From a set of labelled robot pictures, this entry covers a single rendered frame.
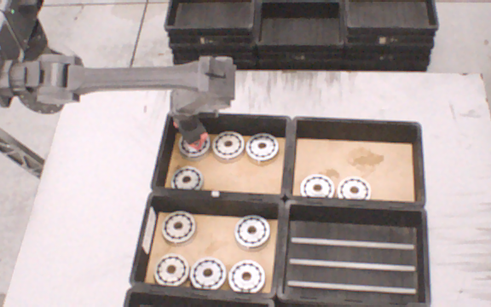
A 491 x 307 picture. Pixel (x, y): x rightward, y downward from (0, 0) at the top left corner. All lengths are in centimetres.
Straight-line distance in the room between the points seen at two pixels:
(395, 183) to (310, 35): 121
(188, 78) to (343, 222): 73
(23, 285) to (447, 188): 141
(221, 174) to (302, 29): 122
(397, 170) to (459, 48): 167
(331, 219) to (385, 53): 119
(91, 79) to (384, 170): 97
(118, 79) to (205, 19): 157
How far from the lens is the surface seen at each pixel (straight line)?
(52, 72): 138
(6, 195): 313
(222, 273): 168
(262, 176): 185
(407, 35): 270
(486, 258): 195
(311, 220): 177
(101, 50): 355
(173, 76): 127
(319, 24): 294
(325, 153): 190
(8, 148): 239
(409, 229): 179
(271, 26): 293
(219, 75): 128
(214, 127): 193
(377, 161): 190
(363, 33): 267
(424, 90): 227
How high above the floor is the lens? 240
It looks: 56 degrees down
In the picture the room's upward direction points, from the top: 8 degrees counter-clockwise
